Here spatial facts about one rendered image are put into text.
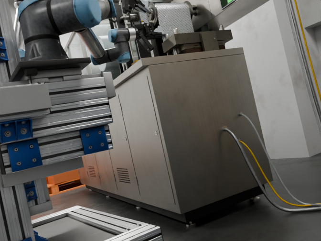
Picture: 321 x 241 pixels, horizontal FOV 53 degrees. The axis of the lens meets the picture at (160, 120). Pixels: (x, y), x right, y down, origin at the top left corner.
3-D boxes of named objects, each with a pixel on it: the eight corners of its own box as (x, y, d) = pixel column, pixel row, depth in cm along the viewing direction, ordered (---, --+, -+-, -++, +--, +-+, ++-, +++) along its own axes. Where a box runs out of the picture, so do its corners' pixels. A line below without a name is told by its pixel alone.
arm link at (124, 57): (113, 65, 189) (110, 47, 189) (132, 61, 187) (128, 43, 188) (110, 63, 181) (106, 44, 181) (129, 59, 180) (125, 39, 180)
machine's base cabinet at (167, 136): (82, 191, 385) (67, 122, 388) (131, 177, 413) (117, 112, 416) (184, 235, 158) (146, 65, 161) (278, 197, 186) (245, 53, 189)
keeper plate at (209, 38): (203, 52, 183) (198, 33, 184) (217, 50, 188) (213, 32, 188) (205, 50, 181) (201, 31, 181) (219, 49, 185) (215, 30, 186)
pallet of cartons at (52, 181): (79, 181, 504) (74, 156, 505) (96, 182, 442) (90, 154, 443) (5, 202, 445) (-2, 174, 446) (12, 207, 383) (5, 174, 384)
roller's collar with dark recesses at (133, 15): (128, 24, 225) (126, 15, 225) (135, 23, 228) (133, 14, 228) (131, 20, 220) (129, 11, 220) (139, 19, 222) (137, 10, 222)
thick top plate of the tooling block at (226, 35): (163, 53, 191) (161, 43, 191) (218, 47, 208) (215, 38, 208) (176, 44, 176) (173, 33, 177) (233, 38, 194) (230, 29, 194)
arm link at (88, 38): (56, 19, 142) (95, 71, 187) (80, 13, 141) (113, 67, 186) (55, -2, 146) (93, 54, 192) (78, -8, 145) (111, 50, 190)
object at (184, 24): (164, 47, 196) (157, 17, 197) (196, 43, 207) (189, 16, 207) (164, 46, 196) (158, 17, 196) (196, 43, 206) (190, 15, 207)
